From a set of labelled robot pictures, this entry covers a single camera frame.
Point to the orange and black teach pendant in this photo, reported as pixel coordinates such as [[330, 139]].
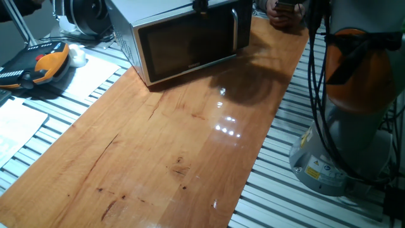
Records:
[[41, 65]]

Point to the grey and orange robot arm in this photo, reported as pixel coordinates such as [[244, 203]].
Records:
[[354, 142]]

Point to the dark sleeved forearm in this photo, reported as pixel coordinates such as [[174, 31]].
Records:
[[16, 8]]

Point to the dark smartphone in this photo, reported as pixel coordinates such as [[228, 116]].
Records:
[[286, 4]]

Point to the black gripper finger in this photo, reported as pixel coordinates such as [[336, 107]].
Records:
[[196, 5], [204, 5]]

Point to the white crumpled object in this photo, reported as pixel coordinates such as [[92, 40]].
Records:
[[77, 56]]

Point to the aluminium stand leg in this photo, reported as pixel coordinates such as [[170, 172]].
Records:
[[20, 22]]

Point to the silver microwave oven body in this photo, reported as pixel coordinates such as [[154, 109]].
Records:
[[121, 35]]

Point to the bare person hand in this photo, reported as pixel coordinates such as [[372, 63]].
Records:
[[284, 20]]

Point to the white printed paper sheet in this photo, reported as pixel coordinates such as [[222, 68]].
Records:
[[16, 126]]

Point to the silver metal appliance with glass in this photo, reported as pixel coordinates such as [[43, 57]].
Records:
[[186, 44]]

